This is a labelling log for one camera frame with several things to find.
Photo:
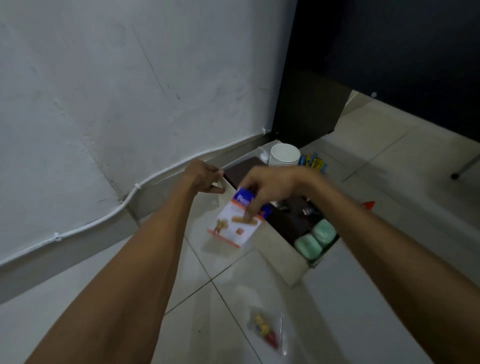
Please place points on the person's left hand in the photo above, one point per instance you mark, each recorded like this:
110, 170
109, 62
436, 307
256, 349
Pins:
200, 176

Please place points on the person's right hand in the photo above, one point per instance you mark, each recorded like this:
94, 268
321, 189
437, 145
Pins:
279, 185

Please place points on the person's right thumb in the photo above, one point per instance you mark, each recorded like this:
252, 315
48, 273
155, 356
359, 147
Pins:
255, 210

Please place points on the person's left thumb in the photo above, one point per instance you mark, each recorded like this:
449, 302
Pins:
216, 189

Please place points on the white pet treat box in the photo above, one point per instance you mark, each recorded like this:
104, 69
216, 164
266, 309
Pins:
234, 225

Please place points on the white cardboard box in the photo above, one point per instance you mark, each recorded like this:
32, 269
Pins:
281, 258

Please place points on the person's left forearm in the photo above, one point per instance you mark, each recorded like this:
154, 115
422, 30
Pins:
123, 277

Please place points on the person's right forearm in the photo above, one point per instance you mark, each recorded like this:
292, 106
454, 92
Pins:
393, 262

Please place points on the dark brown flat packet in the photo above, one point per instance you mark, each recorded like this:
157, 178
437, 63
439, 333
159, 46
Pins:
240, 170

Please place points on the dark brown wrapped packets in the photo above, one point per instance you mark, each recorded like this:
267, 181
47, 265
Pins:
292, 221

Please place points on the stack of white paper cups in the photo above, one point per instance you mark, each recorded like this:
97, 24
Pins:
284, 155

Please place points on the green soap case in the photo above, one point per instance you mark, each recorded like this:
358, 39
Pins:
324, 231
308, 246

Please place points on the bunch of colourful clothes pegs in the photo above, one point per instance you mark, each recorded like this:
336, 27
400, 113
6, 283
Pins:
313, 162

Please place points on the orange red cone tip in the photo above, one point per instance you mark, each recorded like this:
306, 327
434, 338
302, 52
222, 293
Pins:
369, 205

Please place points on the clear bag of colourful items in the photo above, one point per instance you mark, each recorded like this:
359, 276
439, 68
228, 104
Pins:
267, 330

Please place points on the black cabinet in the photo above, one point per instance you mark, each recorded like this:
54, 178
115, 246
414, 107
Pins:
375, 56

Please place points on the black chair leg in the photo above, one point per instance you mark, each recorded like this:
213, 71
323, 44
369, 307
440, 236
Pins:
465, 167

